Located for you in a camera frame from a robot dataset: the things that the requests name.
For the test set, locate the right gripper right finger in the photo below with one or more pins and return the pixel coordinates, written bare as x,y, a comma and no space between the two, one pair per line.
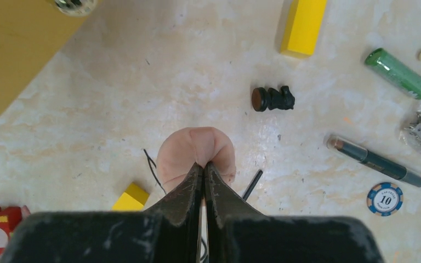
239,233

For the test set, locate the small black figurine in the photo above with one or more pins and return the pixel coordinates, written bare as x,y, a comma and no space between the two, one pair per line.
270,99

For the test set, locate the black hair loop tool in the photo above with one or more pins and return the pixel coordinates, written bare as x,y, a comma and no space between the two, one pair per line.
152,166

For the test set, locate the small yellow cube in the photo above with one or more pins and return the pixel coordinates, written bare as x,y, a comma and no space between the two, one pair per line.
133,198

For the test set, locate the blue poker chip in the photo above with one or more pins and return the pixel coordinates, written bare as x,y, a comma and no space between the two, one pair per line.
384,199

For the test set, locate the pink round powder puff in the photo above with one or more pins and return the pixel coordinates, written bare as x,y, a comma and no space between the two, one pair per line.
200,145

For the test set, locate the yellow rectangular block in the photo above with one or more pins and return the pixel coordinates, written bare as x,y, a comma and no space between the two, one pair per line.
302,28

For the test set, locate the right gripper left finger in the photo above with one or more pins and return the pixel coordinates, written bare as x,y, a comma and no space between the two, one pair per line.
168,231

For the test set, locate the cream round drawer organizer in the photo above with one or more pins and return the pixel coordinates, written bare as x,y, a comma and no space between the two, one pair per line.
31,32

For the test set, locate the thin black stick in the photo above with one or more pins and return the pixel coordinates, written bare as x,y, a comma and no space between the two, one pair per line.
252,184

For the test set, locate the green tube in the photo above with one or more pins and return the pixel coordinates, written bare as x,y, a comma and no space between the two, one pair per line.
395,72

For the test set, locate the black tweezers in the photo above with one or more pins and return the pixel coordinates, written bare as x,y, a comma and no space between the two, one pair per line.
373,160

